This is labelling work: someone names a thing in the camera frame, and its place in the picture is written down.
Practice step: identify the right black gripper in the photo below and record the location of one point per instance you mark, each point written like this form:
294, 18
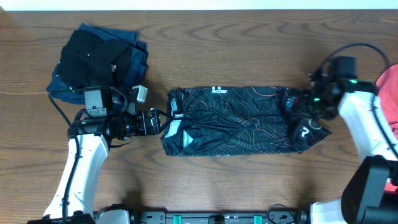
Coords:
327, 116

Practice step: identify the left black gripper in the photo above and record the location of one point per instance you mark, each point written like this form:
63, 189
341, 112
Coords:
152, 122

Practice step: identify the black shirt with orange lines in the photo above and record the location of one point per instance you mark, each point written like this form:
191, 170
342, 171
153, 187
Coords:
232, 121

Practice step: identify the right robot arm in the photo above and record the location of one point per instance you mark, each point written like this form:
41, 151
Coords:
366, 198

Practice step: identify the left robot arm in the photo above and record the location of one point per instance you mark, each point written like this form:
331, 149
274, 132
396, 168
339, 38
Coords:
109, 114

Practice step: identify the red shirt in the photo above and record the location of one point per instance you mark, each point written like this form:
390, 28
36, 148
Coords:
387, 85

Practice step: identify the folded black garment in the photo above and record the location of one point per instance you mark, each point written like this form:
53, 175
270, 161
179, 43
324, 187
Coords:
87, 60

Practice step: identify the folded navy blue garment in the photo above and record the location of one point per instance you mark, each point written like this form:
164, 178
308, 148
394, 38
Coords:
135, 73

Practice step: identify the black mounting rail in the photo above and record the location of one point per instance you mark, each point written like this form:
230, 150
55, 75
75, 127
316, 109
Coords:
273, 216

